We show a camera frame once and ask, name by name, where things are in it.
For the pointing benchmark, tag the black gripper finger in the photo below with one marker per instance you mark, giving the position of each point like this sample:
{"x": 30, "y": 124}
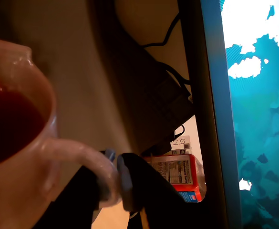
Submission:
{"x": 70, "y": 210}
{"x": 153, "y": 202}

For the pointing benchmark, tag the white printed label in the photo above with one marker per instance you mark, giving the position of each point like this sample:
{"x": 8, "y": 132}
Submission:
{"x": 184, "y": 140}

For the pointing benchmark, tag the translucent pink printed kettle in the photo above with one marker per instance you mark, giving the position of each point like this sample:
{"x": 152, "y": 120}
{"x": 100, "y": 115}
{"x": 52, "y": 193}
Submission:
{"x": 17, "y": 190}

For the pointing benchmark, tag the computer monitor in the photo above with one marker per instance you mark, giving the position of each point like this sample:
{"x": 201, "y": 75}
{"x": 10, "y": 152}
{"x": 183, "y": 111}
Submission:
{"x": 261, "y": 119}

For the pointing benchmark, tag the red and blue carton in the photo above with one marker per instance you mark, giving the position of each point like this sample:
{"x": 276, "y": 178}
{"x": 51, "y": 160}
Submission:
{"x": 177, "y": 171}

